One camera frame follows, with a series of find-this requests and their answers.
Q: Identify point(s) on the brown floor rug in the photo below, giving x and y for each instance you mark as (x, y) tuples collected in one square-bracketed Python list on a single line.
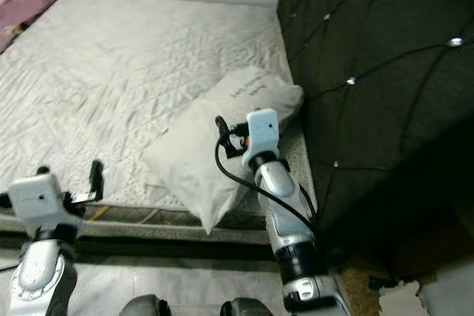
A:
[(363, 294)]

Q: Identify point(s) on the silver robot leg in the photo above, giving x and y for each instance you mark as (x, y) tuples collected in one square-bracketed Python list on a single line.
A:
[(142, 306), (246, 308)]

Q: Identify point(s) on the white quilted mattress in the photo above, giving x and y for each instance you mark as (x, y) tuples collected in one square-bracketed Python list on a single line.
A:
[(118, 79)]

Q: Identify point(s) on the white pillow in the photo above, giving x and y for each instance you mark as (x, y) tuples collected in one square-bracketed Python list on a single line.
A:
[(192, 160)]

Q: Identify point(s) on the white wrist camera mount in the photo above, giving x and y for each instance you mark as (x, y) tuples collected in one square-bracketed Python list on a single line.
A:
[(41, 201), (263, 137)]

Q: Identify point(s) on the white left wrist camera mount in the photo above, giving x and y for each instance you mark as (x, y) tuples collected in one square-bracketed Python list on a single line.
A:
[(41, 201)]

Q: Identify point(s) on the dark tufted headboard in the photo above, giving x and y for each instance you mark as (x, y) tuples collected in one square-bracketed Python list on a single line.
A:
[(400, 109)]

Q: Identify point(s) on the silver robot left leg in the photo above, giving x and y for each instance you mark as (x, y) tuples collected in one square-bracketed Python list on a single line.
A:
[(142, 306)]

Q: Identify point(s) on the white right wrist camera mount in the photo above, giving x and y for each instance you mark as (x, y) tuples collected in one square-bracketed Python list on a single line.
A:
[(263, 137)]

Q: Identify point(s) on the silver robot right leg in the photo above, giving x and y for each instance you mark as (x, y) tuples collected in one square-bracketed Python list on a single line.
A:
[(246, 308)]

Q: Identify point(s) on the white torn cardboard piece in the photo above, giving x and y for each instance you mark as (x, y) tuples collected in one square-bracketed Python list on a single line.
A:
[(401, 300)]

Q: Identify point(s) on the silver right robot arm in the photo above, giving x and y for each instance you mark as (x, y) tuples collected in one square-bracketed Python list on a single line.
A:
[(289, 212)]

